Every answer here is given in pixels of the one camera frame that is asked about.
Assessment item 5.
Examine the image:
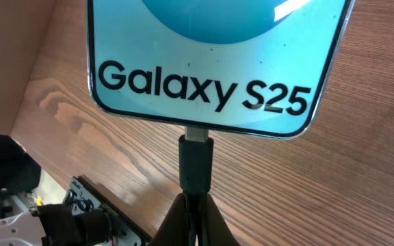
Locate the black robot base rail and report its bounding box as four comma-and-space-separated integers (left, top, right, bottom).
63, 176, 152, 246

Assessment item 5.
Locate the black USB charging cable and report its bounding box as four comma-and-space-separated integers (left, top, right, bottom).
177, 125, 215, 246

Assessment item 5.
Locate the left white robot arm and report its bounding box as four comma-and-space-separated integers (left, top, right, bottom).
0, 192, 116, 246

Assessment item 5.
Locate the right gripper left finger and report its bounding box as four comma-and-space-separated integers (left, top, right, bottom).
148, 193, 187, 246

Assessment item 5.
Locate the blue Galaxy smartphone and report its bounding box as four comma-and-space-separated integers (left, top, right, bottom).
86, 0, 354, 139

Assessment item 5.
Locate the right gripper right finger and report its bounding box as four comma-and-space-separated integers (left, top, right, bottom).
205, 194, 239, 246

